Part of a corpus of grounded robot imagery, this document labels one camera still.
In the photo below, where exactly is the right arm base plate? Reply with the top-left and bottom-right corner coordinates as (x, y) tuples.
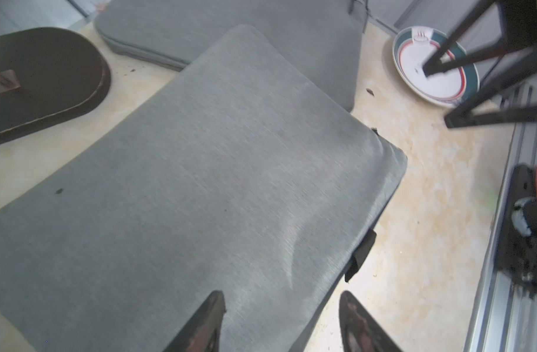
(495, 164), (537, 296)

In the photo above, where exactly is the brown wire cup stand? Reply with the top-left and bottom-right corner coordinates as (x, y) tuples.
(0, 27), (112, 145)

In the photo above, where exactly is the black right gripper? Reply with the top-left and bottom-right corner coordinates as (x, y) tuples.
(422, 0), (537, 129)

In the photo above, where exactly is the grey laptop sleeve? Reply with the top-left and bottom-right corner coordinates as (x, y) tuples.
(0, 25), (407, 351)
(94, 0), (368, 111)

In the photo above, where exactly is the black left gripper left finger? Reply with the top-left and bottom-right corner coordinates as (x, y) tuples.
(164, 290), (226, 352)

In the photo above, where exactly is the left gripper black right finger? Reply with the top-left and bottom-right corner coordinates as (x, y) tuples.
(339, 290), (402, 352)

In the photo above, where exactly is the patterned plate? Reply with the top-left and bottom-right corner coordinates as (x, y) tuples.
(392, 25), (481, 109)

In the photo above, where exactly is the aluminium front rail frame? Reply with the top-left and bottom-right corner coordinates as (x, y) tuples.
(464, 123), (537, 351)

